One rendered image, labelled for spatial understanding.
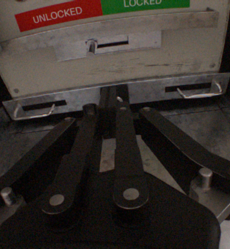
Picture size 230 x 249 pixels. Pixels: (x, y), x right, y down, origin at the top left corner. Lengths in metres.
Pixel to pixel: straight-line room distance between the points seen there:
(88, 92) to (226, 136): 0.31
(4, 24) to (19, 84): 0.14
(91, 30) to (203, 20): 0.19
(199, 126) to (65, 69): 0.31
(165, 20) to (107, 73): 0.16
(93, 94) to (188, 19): 0.24
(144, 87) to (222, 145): 0.20
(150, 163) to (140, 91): 0.17
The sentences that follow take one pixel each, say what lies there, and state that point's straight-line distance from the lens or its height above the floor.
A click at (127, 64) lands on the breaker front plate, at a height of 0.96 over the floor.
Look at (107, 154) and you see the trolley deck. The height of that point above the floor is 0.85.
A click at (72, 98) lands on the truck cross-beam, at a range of 0.45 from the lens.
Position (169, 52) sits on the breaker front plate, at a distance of 0.42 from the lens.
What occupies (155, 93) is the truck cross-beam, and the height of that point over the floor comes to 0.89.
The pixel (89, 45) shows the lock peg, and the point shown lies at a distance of 0.38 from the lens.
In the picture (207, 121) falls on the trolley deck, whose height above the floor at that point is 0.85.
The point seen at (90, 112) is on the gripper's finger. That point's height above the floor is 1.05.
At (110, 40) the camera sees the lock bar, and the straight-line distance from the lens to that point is 0.40.
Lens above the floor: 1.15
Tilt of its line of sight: 44 degrees down
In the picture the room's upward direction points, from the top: 10 degrees counter-clockwise
